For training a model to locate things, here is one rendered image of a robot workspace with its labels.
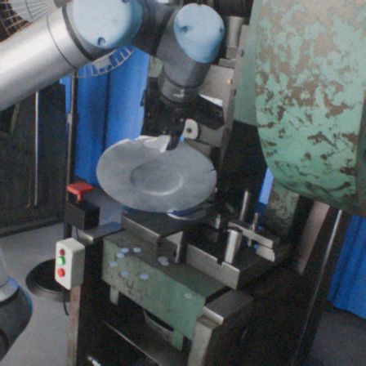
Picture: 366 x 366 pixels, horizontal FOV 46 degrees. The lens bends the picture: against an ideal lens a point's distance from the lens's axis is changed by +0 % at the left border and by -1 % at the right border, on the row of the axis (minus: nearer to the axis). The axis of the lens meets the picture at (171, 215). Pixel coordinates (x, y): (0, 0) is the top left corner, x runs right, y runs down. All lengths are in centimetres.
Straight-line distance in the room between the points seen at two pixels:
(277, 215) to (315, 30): 81
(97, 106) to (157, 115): 256
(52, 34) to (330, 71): 38
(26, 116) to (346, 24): 214
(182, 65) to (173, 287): 63
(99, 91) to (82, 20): 280
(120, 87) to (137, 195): 213
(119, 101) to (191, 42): 255
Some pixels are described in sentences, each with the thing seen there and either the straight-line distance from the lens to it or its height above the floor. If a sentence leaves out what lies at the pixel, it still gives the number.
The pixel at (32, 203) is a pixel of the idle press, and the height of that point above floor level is 15.
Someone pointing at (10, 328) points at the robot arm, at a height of 64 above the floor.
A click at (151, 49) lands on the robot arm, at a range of 70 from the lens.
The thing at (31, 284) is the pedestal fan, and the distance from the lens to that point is 221.
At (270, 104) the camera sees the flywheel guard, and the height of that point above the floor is 115.
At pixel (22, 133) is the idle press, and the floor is 59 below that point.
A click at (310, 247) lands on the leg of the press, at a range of 141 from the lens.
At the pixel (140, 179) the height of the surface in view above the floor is 89.
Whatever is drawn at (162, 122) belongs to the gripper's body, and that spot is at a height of 108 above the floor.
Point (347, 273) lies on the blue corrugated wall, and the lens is 239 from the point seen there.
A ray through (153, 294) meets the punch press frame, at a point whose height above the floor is 56.
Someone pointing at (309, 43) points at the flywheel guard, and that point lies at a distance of 68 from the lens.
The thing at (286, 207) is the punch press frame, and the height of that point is 79.
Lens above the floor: 124
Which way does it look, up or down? 23 degrees down
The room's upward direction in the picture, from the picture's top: 8 degrees clockwise
